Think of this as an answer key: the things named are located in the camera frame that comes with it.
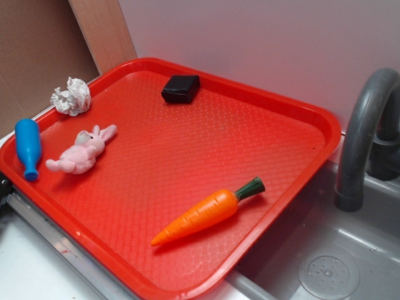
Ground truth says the red plastic tray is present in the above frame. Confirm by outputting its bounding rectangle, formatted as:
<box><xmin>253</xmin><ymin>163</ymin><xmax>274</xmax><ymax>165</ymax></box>
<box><xmin>1</xmin><ymin>58</ymin><xmax>341</xmax><ymax>299</ymax></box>

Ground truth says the orange toy carrot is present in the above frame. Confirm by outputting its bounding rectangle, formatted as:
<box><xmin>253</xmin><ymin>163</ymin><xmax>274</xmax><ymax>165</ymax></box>
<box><xmin>151</xmin><ymin>177</ymin><xmax>266</xmax><ymax>246</ymax></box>

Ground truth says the black rectangular block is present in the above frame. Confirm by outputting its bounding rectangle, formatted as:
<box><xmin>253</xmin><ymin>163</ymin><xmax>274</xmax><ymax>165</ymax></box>
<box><xmin>161</xmin><ymin>75</ymin><xmax>200</xmax><ymax>104</ymax></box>

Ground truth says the pink plush bunny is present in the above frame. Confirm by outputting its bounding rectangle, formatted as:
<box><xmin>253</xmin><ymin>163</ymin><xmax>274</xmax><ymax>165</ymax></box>
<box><xmin>45</xmin><ymin>124</ymin><xmax>117</xmax><ymax>174</ymax></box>

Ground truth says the crumpled white paper ball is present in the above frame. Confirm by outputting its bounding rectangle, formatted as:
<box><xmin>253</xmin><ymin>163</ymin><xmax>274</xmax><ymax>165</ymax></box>
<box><xmin>50</xmin><ymin>77</ymin><xmax>91</xmax><ymax>117</ymax></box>

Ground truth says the grey plastic sink basin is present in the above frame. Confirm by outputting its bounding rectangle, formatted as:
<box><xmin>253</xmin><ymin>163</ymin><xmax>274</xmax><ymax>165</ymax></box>
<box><xmin>227</xmin><ymin>161</ymin><xmax>400</xmax><ymax>300</ymax></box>

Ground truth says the wooden board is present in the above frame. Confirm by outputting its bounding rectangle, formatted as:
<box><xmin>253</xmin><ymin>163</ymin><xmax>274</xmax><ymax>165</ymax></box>
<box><xmin>69</xmin><ymin>0</ymin><xmax>137</xmax><ymax>74</ymax></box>

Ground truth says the grey toy faucet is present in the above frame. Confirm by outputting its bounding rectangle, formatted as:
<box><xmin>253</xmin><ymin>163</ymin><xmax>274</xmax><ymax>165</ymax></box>
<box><xmin>334</xmin><ymin>68</ymin><xmax>399</xmax><ymax>212</ymax></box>

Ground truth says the blue plastic toy bottle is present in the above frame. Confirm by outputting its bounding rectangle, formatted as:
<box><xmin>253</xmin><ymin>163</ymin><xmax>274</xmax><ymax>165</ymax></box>
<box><xmin>15</xmin><ymin>119</ymin><xmax>42</xmax><ymax>181</ymax></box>

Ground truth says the brown cardboard panel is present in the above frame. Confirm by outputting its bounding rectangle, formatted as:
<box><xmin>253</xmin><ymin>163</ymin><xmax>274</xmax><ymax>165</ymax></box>
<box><xmin>1</xmin><ymin>1</ymin><xmax>99</xmax><ymax>137</ymax></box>

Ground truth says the metal rail strip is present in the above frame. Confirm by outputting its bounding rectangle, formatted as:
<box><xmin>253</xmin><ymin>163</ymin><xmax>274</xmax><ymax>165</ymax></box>
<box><xmin>5</xmin><ymin>192</ymin><xmax>139</xmax><ymax>299</ymax></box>

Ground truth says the black clamp bracket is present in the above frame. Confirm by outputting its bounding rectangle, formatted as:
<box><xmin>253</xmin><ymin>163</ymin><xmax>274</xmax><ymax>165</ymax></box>
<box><xmin>0</xmin><ymin>172</ymin><xmax>13</xmax><ymax>216</ymax></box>

